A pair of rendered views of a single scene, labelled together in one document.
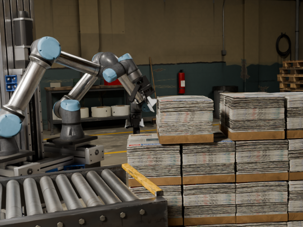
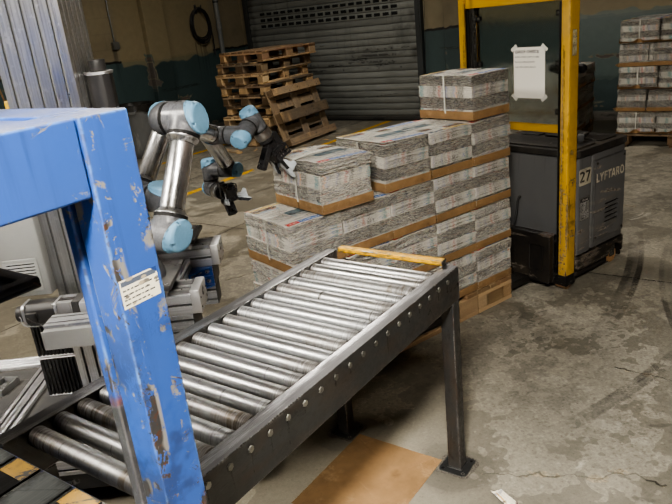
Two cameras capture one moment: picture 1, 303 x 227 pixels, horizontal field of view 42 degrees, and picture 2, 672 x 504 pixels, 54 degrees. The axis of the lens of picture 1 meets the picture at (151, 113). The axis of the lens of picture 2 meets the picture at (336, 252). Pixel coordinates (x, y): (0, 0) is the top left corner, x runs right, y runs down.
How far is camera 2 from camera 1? 151 cm
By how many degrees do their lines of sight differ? 35
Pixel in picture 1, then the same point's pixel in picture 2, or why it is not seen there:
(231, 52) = (127, 44)
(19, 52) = not seen: hidden behind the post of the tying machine
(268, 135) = (417, 179)
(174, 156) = (336, 226)
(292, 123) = (435, 161)
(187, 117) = (346, 177)
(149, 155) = (311, 231)
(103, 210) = (429, 289)
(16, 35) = (98, 99)
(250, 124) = (401, 170)
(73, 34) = not seen: outside the picture
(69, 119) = not seen: hidden behind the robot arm
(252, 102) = (401, 145)
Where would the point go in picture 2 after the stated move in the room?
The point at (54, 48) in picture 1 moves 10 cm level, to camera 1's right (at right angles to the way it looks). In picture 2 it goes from (204, 117) to (229, 112)
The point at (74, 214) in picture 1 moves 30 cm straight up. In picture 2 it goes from (415, 301) to (408, 205)
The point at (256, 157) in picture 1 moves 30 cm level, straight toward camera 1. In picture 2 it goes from (408, 206) to (439, 221)
